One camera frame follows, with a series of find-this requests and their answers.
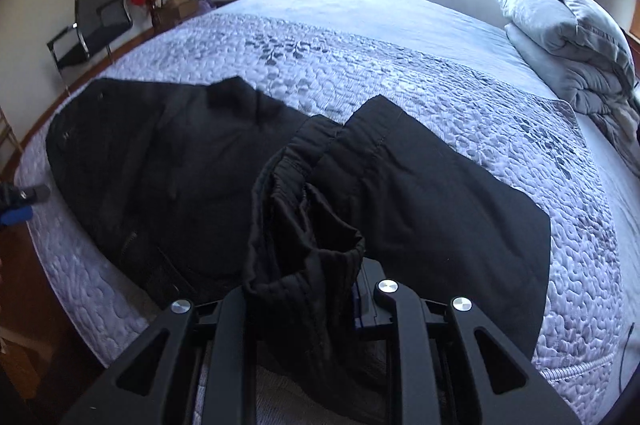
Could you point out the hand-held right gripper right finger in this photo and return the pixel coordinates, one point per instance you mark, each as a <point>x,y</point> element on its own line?
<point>369,292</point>

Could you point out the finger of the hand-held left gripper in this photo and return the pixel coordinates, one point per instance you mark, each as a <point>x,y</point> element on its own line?
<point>20,205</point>

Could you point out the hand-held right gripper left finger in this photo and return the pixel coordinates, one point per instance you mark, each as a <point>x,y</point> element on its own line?
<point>227,330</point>

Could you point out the black pants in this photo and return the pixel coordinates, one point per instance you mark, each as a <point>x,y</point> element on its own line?
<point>400,200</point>

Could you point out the black jacket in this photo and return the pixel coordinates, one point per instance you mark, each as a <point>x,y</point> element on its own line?
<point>165,175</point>

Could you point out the black office chair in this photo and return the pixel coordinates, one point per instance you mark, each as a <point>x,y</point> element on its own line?
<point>95,17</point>

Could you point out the bed with quilted grey cover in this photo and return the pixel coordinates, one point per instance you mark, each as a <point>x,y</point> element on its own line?
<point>425,70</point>

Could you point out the cardboard box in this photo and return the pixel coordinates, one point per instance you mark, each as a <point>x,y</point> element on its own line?
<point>175,7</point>

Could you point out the folded grey duvet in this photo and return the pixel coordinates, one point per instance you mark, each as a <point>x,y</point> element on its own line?
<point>570,40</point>

